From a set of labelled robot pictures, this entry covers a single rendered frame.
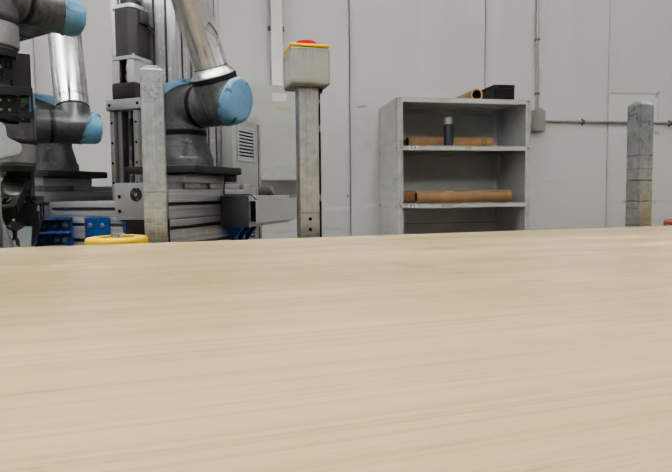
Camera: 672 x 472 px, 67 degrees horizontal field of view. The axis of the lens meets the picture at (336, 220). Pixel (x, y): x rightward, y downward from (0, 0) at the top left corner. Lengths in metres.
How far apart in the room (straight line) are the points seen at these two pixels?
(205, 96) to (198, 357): 1.16
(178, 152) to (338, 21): 2.47
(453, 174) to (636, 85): 1.63
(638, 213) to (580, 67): 3.16
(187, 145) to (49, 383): 1.24
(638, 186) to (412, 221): 2.53
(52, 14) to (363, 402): 1.01
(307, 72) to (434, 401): 0.79
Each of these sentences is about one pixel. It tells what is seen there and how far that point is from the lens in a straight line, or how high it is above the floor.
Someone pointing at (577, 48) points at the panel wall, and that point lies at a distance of 4.38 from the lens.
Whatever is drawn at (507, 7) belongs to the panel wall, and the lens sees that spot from 4.17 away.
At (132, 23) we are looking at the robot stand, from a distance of 1.72.
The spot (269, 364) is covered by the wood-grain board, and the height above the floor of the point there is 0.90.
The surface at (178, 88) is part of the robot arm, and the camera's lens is 1.44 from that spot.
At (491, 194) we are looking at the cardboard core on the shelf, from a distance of 3.43.
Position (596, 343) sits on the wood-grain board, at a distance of 0.24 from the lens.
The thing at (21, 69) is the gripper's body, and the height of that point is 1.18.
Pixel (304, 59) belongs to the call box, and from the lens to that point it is 0.91.
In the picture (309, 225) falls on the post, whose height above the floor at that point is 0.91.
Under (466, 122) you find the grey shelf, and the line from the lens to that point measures 3.83.
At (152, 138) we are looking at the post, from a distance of 0.89.
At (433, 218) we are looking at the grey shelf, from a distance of 3.71.
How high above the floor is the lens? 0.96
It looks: 3 degrees down
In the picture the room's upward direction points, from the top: 1 degrees counter-clockwise
